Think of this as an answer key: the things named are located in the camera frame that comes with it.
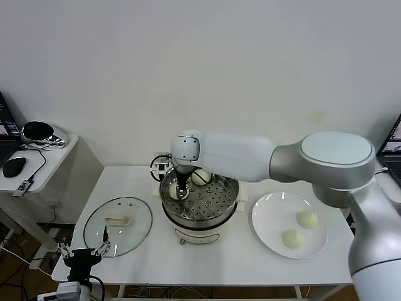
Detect black computer mouse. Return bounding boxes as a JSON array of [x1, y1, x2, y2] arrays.
[[2, 157, 28, 179]]

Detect black usb hub cable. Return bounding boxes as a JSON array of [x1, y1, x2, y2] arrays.
[[17, 145, 48, 182]]

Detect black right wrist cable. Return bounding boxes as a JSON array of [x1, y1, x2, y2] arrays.
[[149, 152, 175, 184]]

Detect perforated steel steamer basket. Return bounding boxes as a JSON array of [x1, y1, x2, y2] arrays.
[[151, 169, 250, 222]]

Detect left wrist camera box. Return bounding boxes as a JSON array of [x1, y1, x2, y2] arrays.
[[37, 281, 83, 301]]

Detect grey usb hub adapter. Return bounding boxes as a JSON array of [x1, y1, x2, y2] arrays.
[[11, 179, 35, 199]]

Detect white main table frame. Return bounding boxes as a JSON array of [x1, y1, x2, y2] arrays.
[[117, 283, 303, 301]]

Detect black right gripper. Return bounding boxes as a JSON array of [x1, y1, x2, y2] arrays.
[[174, 164, 194, 201]]

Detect white electric cooker base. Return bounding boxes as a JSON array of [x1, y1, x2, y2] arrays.
[[161, 200, 248, 246]]

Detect white steamed baozi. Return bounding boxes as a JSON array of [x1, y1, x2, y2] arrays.
[[296, 211, 320, 230], [190, 170, 211, 186], [281, 229, 306, 251], [168, 183, 190, 201]]

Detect round white plate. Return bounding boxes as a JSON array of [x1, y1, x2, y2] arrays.
[[251, 191, 329, 260]]

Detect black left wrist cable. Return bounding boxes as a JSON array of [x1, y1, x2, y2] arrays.
[[89, 274, 106, 301]]

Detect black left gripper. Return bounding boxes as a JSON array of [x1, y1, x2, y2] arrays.
[[57, 225, 112, 285]]

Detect white floor cable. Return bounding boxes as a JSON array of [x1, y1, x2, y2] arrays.
[[0, 244, 54, 278]]

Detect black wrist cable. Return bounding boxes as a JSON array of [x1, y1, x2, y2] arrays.
[[89, 274, 106, 301], [149, 152, 175, 184]]

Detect black open laptop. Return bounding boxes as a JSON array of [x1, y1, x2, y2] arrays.
[[375, 113, 401, 186], [0, 90, 23, 169]]

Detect round glass pot lid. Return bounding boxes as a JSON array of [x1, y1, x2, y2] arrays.
[[83, 196, 154, 259]]

